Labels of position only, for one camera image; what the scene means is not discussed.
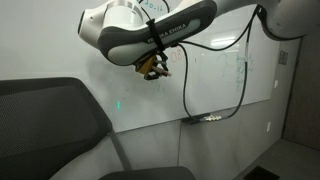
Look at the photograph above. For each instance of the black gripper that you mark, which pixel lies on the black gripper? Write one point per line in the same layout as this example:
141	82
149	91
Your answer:
160	56

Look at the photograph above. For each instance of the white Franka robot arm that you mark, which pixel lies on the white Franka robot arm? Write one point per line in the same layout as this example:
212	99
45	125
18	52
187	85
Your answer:
126	33

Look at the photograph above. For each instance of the large white whiteboard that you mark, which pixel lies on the large white whiteboard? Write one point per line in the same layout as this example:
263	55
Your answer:
50	50

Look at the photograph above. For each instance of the black mesh-back stool chair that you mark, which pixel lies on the black mesh-back stool chair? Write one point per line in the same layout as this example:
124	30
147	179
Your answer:
43	126

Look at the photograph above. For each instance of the gold wrist camera bar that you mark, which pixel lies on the gold wrist camera bar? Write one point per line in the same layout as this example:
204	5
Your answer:
145	66

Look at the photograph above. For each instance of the small white wall tag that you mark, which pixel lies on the small white wall tag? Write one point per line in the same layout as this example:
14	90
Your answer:
276	83

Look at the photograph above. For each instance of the white wall outlet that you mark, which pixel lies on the white wall outlet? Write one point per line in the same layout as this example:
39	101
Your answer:
268	126

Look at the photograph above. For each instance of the dark wall switch panel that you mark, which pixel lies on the dark wall switch panel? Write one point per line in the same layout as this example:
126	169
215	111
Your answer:
284	57

